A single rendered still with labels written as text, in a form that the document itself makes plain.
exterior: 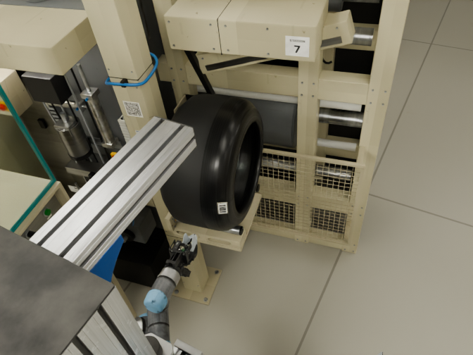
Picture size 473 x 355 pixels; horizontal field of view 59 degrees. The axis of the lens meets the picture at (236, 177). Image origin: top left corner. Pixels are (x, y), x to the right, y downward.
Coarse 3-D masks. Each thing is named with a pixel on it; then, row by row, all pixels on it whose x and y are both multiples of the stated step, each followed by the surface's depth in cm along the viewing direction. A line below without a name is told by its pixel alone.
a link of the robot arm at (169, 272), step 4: (164, 268) 152; (168, 268) 151; (172, 268) 151; (160, 272) 152; (164, 272) 150; (168, 272) 150; (172, 272) 150; (176, 272) 151; (168, 276) 149; (172, 276) 149; (176, 276) 150; (176, 280) 150; (176, 284) 150
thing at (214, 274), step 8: (208, 272) 286; (216, 272) 285; (208, 280) 282; (216, 280) 281; (176, 288) 280; (184, 288) 280; (208, 288) 278; (176, 296) 276; (184, 296) 276; (192, 296) 275; (200, 296) 275; (208, 296) 274; (208, 304) 271
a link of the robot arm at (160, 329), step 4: (152, 324) 146; (156, 324) 146; (160, 324) 146; (164, 324) 147; (148, 328) 147; (152, 328) 145; (156, 328) 145; (160, 328) 145; (164, 328) 145; (168, 328) 147; (144, 332) 144; (148, 332) 144; (152, 332) 144; (156, 332) 144; (160, 332) 144; (164, 332) 144; (168, 332) 146; (160, 336) 143; (164, 336) 143; (168, 336) 145; (168, 340) 144
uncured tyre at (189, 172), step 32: (192, 96) 179; (224, 96) 179; (224, 128) 162; (256, 128) 194; (192, 160) 161; (224, 160) 160; (256, 160) 206; (160, 192) 176; (192, 192) 164; (224, 192) 163; (192, 224) 182; (224, 224) 175
